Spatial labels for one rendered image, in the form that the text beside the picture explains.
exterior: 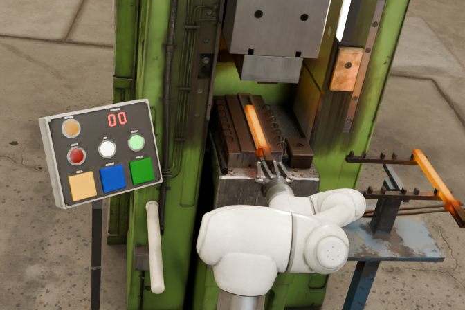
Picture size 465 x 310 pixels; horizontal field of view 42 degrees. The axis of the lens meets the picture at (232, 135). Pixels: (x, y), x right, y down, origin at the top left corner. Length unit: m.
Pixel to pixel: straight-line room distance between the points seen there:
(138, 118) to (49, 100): 2.46
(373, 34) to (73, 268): 1.78
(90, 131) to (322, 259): 0.93
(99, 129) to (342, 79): 0.90
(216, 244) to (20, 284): 1.87
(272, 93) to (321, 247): 1.46
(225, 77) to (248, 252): 1.39
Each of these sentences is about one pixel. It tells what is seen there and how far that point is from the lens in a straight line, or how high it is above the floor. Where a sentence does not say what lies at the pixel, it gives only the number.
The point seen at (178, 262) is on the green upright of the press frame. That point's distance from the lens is 2.68.
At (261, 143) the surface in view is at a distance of 2.20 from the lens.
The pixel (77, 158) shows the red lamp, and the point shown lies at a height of 1.08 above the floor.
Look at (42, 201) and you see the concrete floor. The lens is 3.49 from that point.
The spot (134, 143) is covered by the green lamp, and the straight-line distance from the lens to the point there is 1.97.
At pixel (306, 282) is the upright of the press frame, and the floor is 0.17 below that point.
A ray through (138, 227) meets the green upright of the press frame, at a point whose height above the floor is 0.51.
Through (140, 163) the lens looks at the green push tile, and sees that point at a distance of 1.98.
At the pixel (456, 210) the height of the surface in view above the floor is 1.04.
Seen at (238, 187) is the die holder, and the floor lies 0.87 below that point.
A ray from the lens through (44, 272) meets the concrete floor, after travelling 3.08.
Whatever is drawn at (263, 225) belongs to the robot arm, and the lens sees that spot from 1.27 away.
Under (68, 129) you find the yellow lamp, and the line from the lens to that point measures 1.89.
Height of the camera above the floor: 2.17
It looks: 32 degrees down
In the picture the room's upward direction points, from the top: 9 degrees clockwise
